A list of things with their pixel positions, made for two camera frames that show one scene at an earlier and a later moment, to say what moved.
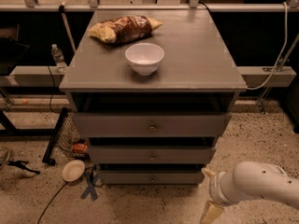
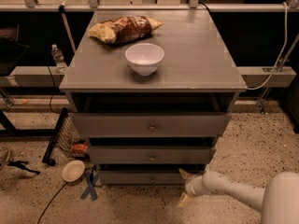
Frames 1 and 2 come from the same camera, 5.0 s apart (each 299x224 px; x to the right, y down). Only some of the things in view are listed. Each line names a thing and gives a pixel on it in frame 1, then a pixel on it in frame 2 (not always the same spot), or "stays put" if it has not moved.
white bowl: (145, 57) stays put
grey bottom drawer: (150, 177) stays put
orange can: (78, 147) stays put
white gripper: (215, 186) to (191, 187)
